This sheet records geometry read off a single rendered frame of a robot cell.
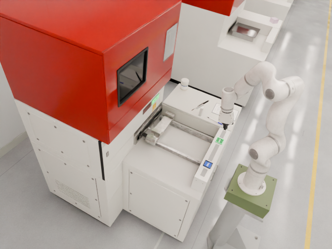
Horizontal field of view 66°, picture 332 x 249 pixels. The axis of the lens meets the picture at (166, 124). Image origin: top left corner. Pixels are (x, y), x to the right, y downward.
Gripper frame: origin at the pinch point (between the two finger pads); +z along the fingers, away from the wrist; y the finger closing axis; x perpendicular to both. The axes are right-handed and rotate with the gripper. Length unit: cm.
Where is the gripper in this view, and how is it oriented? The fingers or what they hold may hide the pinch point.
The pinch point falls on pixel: (225, 127)
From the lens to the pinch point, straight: 190.5
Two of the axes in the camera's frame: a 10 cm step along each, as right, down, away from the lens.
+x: 4.6, -5.9, 6.7
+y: 8.9, 2.4, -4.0
